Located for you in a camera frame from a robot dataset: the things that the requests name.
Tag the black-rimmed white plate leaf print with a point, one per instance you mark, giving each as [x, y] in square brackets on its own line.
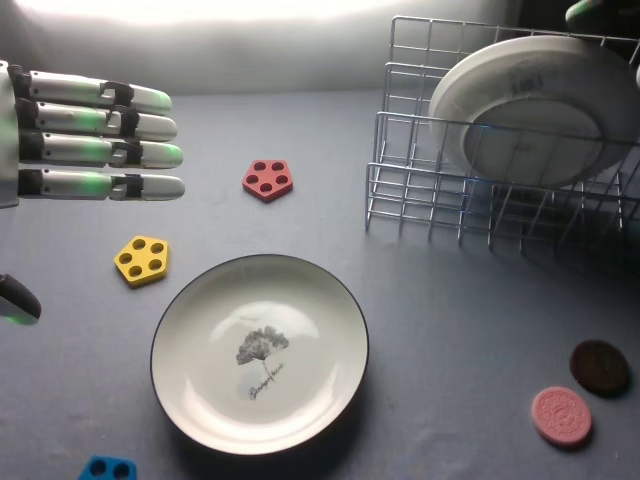
[210, 360]

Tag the blue pentagon block with holes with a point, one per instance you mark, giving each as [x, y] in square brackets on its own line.
[110, 460]

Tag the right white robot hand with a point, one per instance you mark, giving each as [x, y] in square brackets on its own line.
[590, 12]

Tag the pink sandwich cookie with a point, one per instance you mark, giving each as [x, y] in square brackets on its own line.
[562, 415]

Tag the grey table cloth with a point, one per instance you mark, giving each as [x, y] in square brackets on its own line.
[450, 310]

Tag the yellow pentagon block with holes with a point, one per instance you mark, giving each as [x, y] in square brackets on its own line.
[144, 256]

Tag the dark brown sandwich cookie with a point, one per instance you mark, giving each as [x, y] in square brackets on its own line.
[600, 367]

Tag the white backdrop sheet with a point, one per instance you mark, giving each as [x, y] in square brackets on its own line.
[200, 50]

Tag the red pentagon block with holes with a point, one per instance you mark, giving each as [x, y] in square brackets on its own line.
[268, 176]

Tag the white ceramic plate leaf print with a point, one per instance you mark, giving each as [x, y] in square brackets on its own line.
[500, 80]

